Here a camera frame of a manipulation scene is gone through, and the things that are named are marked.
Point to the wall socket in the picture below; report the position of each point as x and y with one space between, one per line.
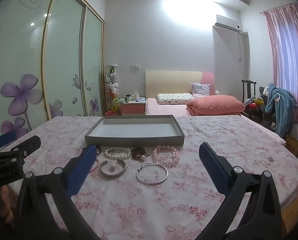
135 66

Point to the tissue box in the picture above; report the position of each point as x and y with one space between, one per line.
140 99

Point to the pink floral tablecloth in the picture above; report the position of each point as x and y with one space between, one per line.
164 212

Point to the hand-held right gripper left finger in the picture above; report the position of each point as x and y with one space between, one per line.
81 170

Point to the lilac patterned pillow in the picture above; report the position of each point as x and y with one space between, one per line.
201 89

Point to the pink nightstand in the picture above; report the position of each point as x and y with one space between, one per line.
132 108

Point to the red box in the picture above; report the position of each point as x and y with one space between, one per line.
111 113

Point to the pink curtain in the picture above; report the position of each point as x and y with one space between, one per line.
286 50

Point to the thin silver bangle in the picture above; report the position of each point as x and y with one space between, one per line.
151 183

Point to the folded orange duvet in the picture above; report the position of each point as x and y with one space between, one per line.
214 105

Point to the person's left hand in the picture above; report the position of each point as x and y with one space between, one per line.
4 201

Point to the clear tube of plush toys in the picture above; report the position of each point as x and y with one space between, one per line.
112 87

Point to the red and yellow toys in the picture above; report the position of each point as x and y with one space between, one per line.
255 103

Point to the blue fleece garment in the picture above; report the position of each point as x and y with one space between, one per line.
281 110

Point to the cardboard box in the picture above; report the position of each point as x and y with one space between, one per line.
293 143

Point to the beige and pink headboard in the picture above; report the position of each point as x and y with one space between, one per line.
169 82

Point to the dark wooden chair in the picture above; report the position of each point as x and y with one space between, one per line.
248 90

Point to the grey shallow tray box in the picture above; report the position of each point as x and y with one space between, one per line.
139 130

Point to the sliding wardrobe purple flower print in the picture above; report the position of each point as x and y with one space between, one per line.
64 55

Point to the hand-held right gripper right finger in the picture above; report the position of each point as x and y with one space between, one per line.
214 170

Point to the cream patterned pillow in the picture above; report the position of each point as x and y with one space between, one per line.
174 98

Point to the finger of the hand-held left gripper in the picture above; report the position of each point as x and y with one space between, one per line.
5 138
26 146

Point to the bed with pink sheet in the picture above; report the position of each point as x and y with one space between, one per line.
164 108

